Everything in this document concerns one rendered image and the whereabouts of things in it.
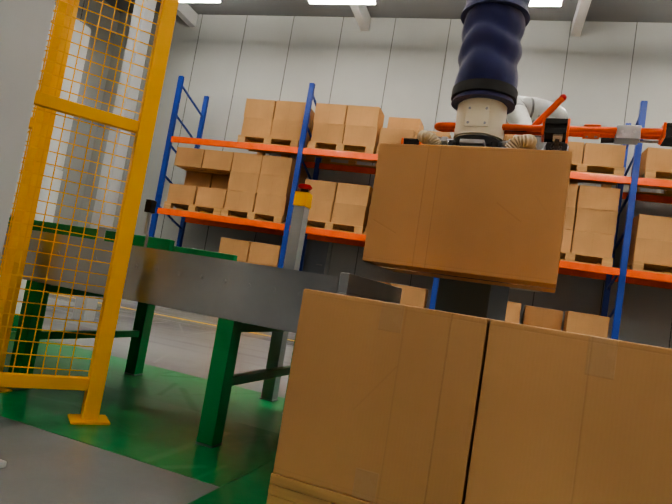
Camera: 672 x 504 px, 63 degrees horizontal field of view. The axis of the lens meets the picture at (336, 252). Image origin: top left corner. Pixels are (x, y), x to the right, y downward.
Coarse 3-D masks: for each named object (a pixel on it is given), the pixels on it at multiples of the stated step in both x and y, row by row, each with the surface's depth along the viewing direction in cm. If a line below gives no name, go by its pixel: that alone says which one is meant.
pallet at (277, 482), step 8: (272, 472) 118; (272, 480) 117; (280, 480) 117; (288, 480) 116; (296, 480) 116; (272, 488) 117; (280, 488) 117; (288, 488) 116; (296, 488) 115; (304, 488) 115; (312, 488) 114; (320, 488) 114; (272, 496) 117; (280, 496) 116; (288, 496) 116; (296, 496) 115; (304, 496) 115; (312, 496) 114; (320, 496) 114; (328, 496) 113; (336, 496) 112; (344, 496) 112; (352, 496) 112
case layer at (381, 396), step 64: (320, 320) 119; (384, 320) 114; (448, 320) 109; (320, 384) 117; (384, 384) 112; (448, 384) 108; (512, 384) 104; (576, 384) 100; (640, 384) 97; (320, 448) 115; (384, 448) 111; (448, 448) 106; (512, 448) 103; (576, 448) 99; (640, 448) 96
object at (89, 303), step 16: (144, 0) 461; (144, 16) 460; (144, 32) 463; (128, 48) 460; (144, 48) 465; (128, 64) 458; (128, 80) 456; (128, 96) 455; (128, 112) 457; (112, 128) 455; (112, 144) 453; (128, 144) 462; (112, 160) 451; (112, 176) 450; (112, 192) 452; (96, 208) 450; (112, 208) 454; (112, 224) 457; (80, 304) 443; (96, 304) 451; (80, 320) 441
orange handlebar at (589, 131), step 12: (504, 132) 192; (516, 132) 190; (528, 132) 188; (540, 132) 187; (576, 132) 180; (588, 132) 178; (600, 132) 177; (612, 132) 176; (648, 132) 172; (660, 132) 170
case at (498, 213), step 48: (384, 144) 184; (384, 192) 182; (432, 192) 176; (480, 192) 171; (528, 192) 165; (384, 240) 180; (432, 240) 174; (480, 240) 169; (528, 240) 164; (528, 288) 193
